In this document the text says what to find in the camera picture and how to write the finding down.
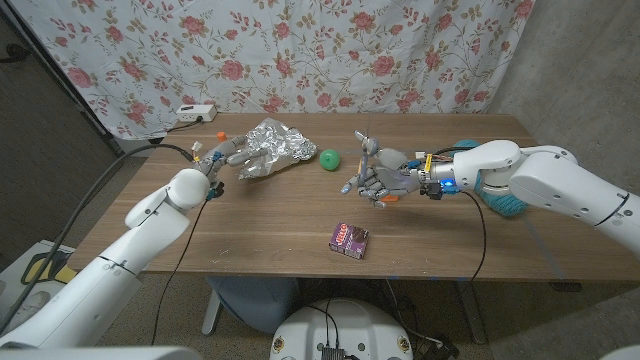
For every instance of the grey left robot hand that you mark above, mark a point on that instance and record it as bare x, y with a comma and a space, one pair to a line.
225, 155

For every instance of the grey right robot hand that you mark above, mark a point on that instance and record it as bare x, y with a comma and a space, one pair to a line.
395, 177

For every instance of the aluminum foil sheet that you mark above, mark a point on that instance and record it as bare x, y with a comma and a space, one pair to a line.
275, 145

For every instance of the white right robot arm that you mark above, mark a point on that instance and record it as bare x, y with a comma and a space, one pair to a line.
550, 185

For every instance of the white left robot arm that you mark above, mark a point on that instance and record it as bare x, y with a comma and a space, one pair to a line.
125, 250

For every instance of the orange block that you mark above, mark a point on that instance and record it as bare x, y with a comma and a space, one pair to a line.
392, 198

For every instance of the green ball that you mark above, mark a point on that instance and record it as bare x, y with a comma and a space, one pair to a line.
330, 160

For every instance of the purple pudding mix box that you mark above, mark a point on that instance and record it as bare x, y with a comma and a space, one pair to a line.
349, 241

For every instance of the orange capped glue stick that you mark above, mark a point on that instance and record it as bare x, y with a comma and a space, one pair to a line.
221, 136

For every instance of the white power strip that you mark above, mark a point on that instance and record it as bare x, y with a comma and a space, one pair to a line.
196, 113

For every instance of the teal yarn skein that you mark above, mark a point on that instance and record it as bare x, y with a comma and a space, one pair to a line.
505, 205

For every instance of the floral print curtain backdrop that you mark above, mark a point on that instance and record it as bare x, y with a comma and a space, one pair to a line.
280, 50

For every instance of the blue grey chair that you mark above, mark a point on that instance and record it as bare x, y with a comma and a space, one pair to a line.
255, 302

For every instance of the grey table leg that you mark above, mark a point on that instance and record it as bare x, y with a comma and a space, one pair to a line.
471, 312

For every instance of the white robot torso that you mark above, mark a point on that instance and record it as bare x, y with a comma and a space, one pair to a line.
345, 330

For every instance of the black power adapter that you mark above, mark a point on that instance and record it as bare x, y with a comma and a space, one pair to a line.
442, 350

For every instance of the black backdrop stand pole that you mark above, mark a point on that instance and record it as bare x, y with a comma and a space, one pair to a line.
56, 75

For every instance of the yellow black foot pedal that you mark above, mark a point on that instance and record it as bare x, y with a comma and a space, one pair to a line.
35, 270

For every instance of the white floor board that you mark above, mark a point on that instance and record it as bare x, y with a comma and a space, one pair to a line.
15, 280

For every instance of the white sneaker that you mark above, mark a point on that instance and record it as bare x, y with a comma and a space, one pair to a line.
30, 302

